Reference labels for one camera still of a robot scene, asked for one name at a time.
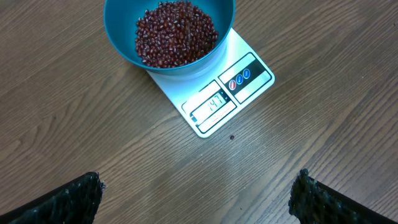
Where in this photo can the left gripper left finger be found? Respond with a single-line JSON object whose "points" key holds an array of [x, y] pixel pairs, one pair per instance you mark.
{"points": [[74, 202]]}

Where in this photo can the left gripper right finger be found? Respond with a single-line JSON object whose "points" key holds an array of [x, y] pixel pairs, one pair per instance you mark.
{"points": [[313, 202]]}

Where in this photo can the red beans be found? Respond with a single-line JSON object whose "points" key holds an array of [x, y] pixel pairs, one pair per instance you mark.
{"points": [[174, 34]]}

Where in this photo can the white digital kitchen scale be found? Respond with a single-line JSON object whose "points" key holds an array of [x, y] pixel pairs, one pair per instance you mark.
{"points": [[209, 96]]}

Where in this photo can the blue bowl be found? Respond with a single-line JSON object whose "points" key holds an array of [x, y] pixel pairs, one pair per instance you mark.
{"points": [[120, 17]]}

